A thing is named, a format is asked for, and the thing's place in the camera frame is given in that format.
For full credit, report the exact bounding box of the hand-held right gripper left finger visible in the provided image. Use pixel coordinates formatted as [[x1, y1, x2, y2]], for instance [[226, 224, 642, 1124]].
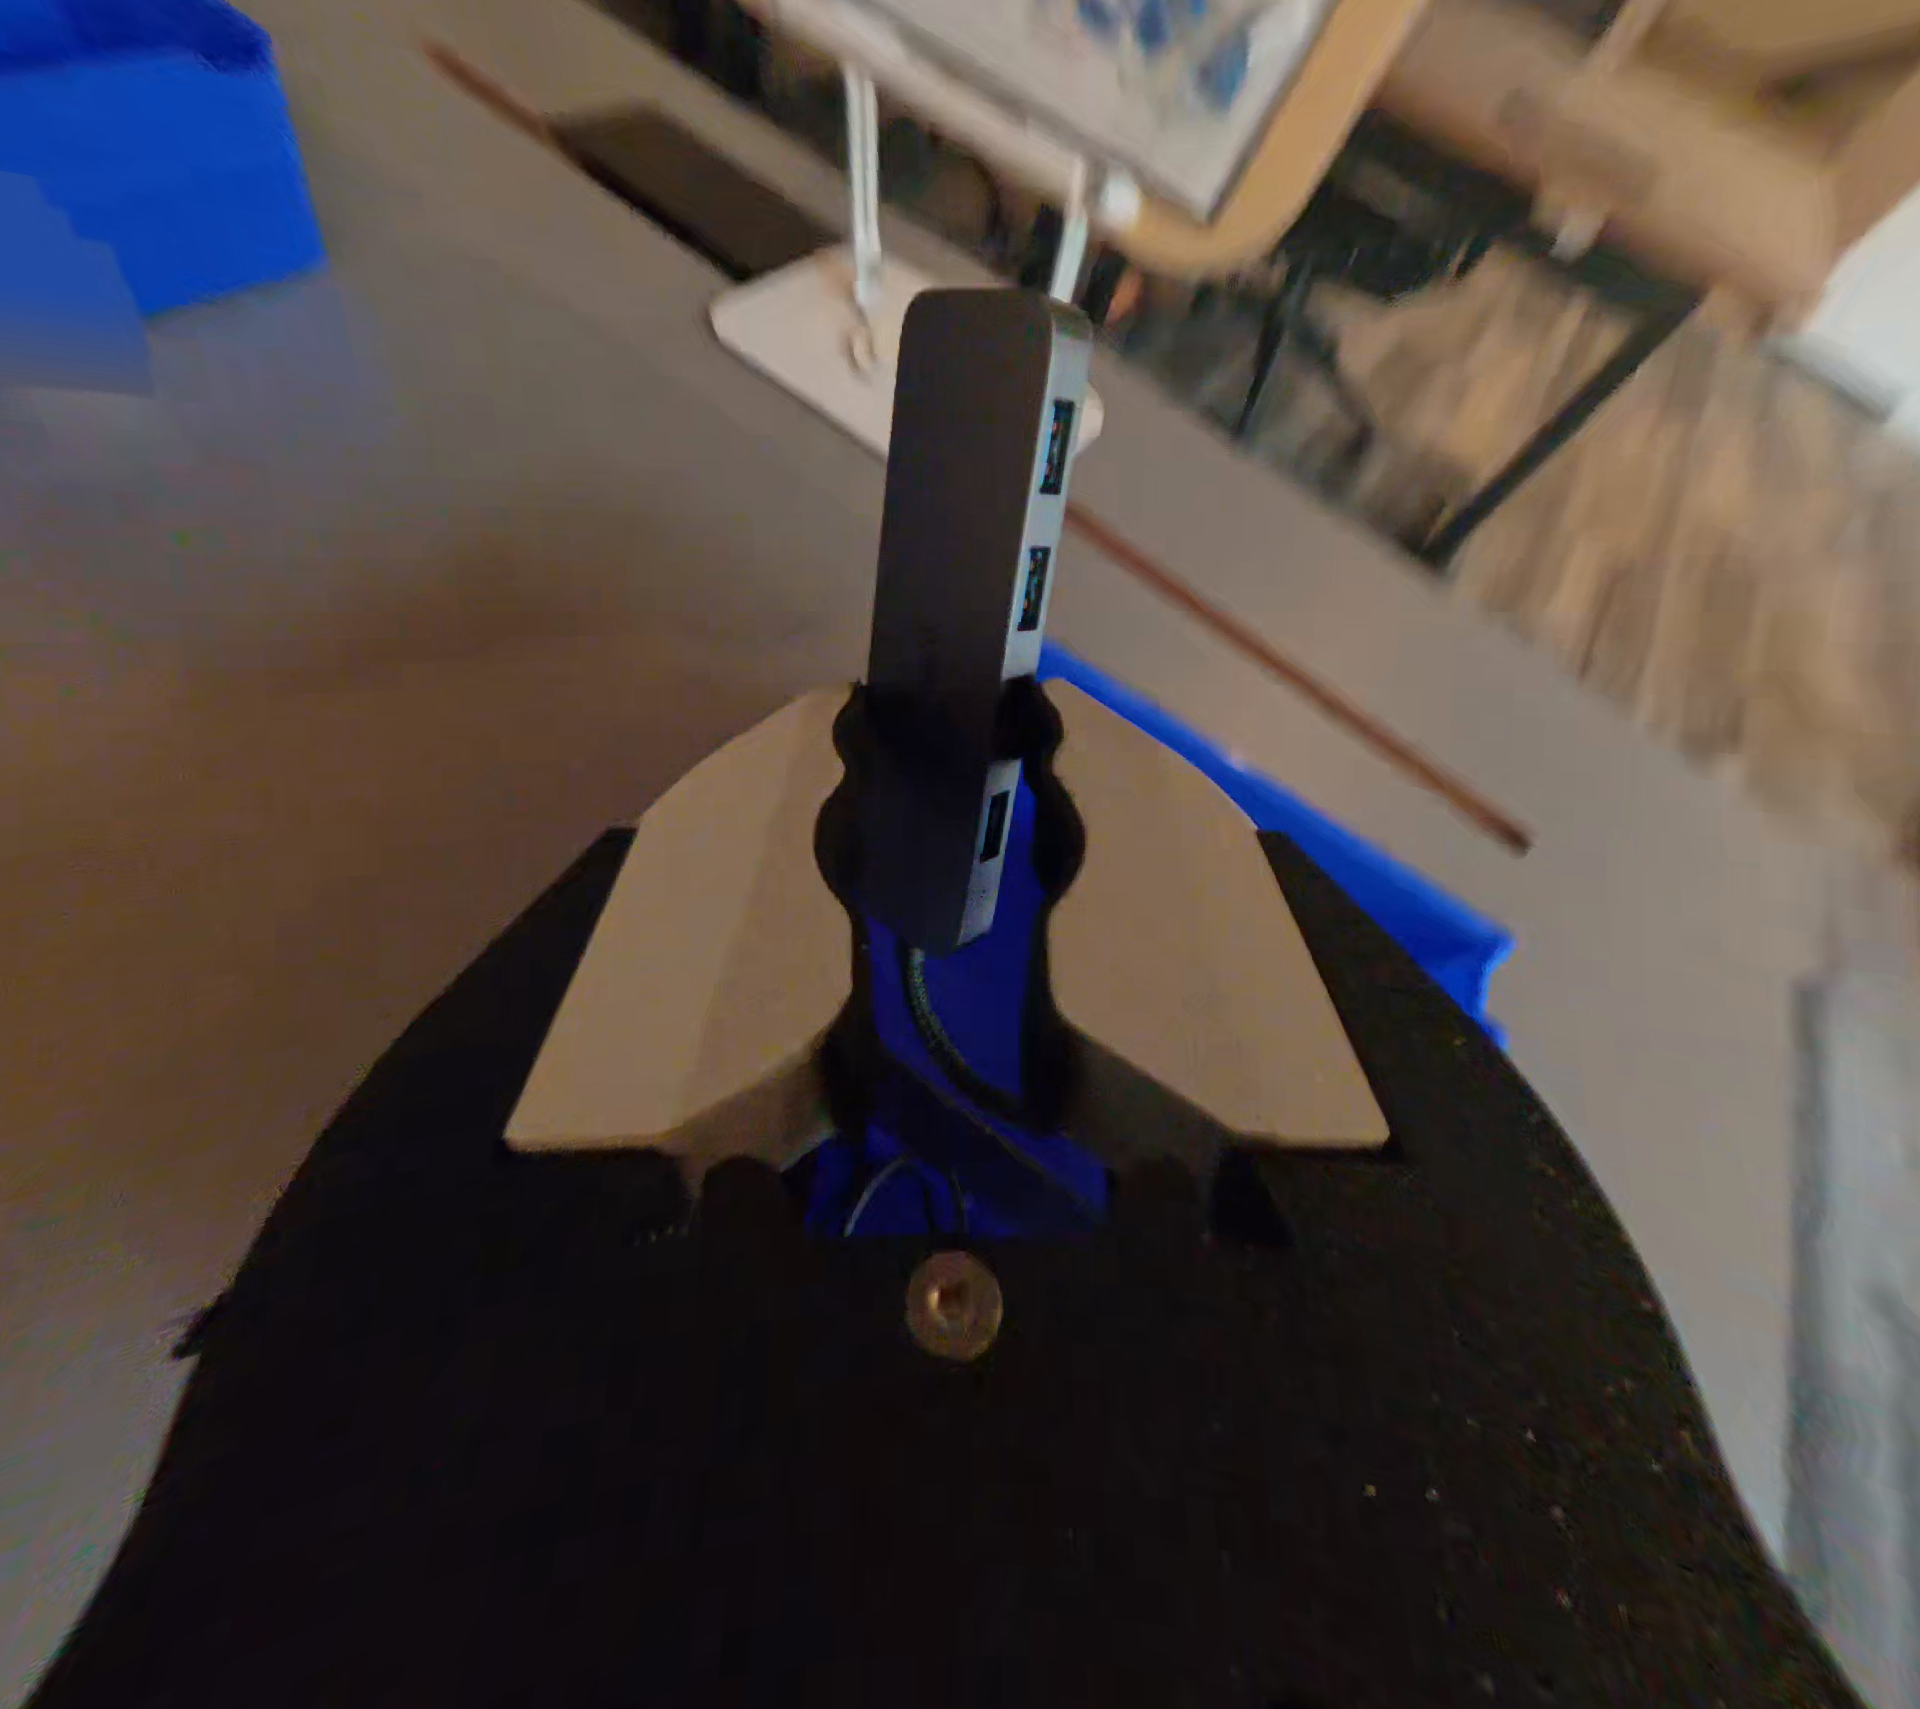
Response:
[[502, 683, 863, 1163]]

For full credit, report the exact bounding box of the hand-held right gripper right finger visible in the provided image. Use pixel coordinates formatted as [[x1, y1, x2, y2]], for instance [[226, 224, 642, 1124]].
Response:
[[1026, 683, 1391, 1158]]

